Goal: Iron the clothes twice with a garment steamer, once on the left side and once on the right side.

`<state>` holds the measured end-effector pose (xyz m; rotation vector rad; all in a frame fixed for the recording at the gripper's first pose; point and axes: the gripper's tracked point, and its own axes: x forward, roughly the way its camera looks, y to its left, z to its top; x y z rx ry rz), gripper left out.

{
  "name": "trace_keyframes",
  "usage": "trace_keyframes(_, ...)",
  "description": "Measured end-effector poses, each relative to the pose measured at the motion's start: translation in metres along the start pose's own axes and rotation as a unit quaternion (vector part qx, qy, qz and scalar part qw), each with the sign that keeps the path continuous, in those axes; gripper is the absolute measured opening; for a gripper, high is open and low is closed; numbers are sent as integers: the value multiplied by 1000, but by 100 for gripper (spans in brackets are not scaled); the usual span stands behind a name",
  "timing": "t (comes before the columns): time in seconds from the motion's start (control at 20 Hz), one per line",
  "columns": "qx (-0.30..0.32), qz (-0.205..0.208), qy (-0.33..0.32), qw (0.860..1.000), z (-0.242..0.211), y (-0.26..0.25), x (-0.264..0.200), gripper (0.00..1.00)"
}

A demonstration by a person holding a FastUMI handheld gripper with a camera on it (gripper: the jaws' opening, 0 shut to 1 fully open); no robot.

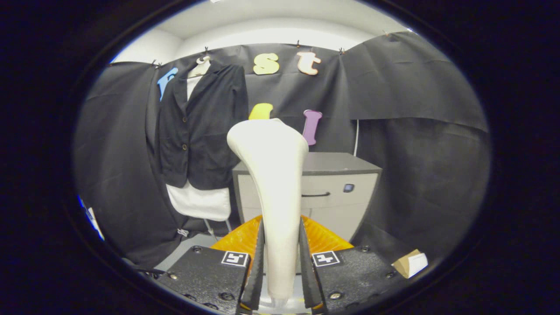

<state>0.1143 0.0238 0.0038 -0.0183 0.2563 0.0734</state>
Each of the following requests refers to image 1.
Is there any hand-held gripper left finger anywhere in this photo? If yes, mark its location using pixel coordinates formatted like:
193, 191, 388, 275
157, 214, 265, 315

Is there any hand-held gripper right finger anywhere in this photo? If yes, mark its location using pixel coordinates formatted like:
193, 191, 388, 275
300, 214, 407, 315

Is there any white shirt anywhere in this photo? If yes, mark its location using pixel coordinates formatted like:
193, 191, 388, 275
166, 75, 231, 221

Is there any white garment steamer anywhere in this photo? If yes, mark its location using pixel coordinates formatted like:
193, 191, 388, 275
227, 118, 309, 309

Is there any black blazer jacket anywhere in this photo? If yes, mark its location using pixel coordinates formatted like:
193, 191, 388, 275
158, 61, 249, 191

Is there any beige clothes hanger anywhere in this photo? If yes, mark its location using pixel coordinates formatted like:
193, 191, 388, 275
188, 56, 211, 79

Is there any grey cabinet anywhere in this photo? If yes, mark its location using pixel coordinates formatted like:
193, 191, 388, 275
232, 152, 382, 243

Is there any small cardboard box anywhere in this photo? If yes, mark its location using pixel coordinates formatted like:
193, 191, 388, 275
391, 248, 428, 279

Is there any black backdrop cloth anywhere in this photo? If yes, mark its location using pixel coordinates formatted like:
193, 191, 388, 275
73, 31, 491, 267

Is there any blue and white object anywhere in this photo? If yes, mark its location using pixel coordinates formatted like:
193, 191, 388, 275
78, 195, 105, 241

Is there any row of black clips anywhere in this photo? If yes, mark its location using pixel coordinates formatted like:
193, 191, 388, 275
151, 31, 390, 68

